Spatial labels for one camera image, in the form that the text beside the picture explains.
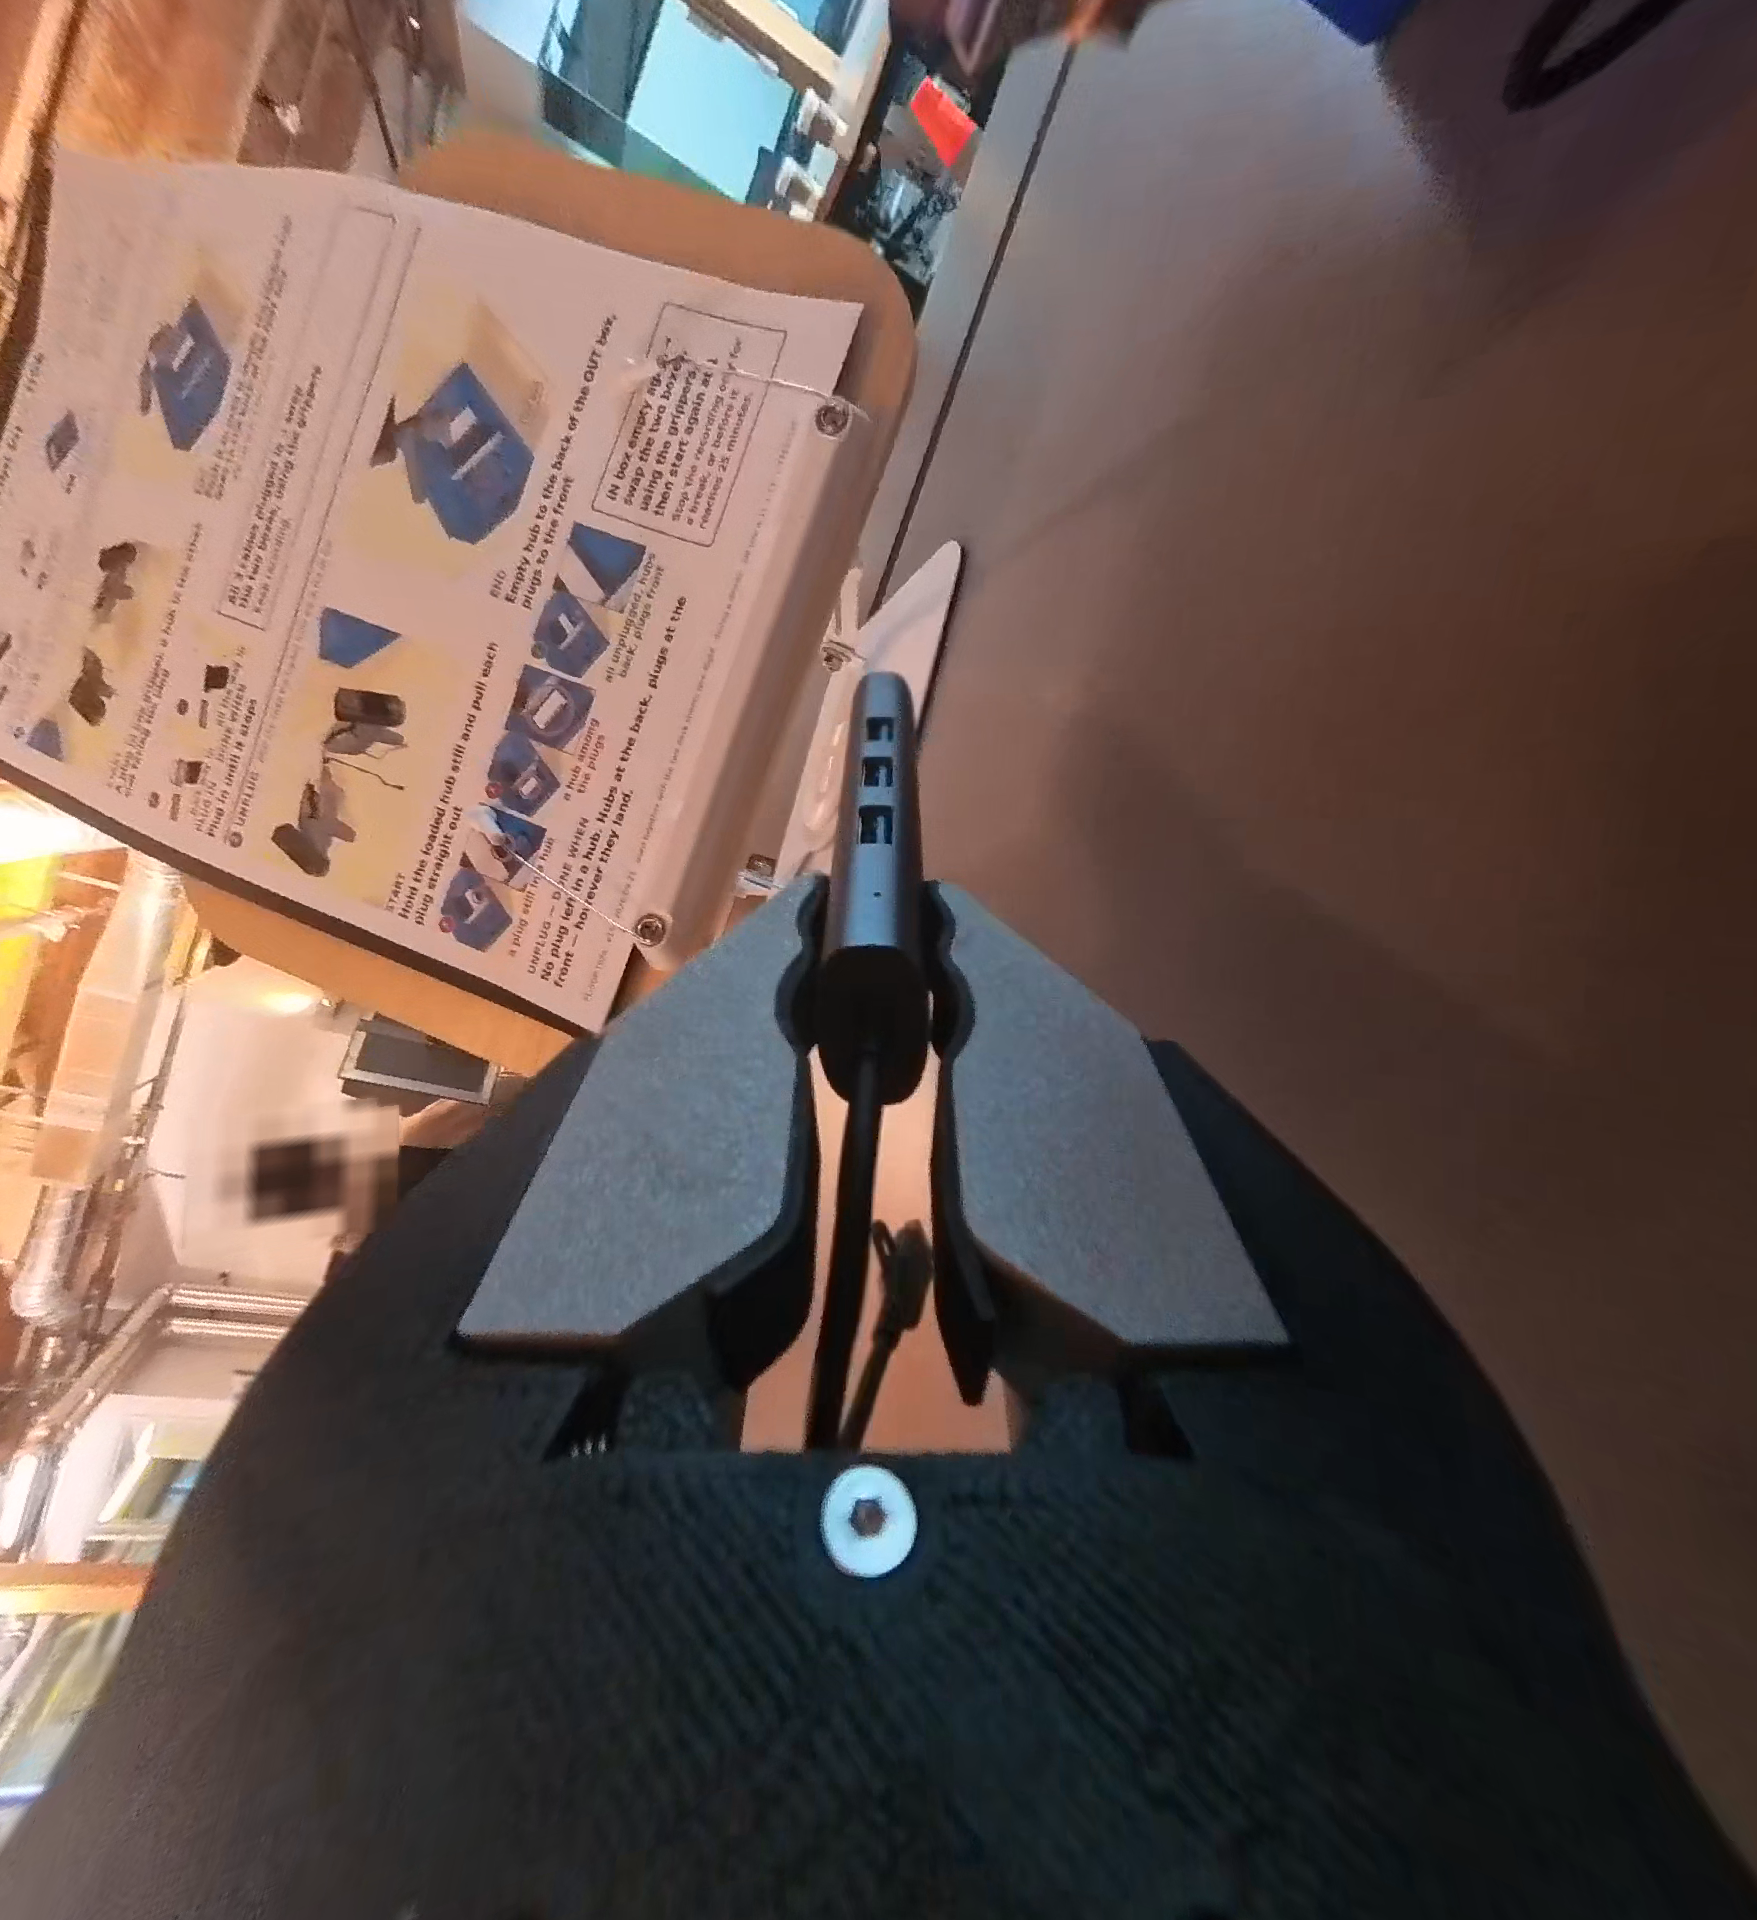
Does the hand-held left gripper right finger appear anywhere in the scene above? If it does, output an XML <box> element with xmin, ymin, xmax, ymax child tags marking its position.
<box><xmin>920</xmin><ymin>877</ymin><xmax>1293</xmax><ymax>1407</ymax></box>

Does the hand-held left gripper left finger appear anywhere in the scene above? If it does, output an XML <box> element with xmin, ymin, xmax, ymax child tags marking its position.
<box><xmin>451</xmin><ymin>873</ymin><xmax>835</xmax><ymax>1392</ymax></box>

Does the grey usb hub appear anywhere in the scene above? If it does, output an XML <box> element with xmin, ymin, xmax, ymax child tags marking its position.
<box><xmin>802</xmin><ymin>671</ymin><xmax>955</xmax><ymax>1454</ymax></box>

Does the thick black braided cable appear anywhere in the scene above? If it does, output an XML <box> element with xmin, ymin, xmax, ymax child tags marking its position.
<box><xmin>1505</xmin><ymin>0</ymin><xmax>1696</xmax><ymax>116</ymax></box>

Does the printed instruction sheet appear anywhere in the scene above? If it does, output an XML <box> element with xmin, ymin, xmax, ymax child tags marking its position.
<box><xmin>0</xmin><ymin>141</ymin><xmax>868</xmax><ymax>1040</ymax></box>

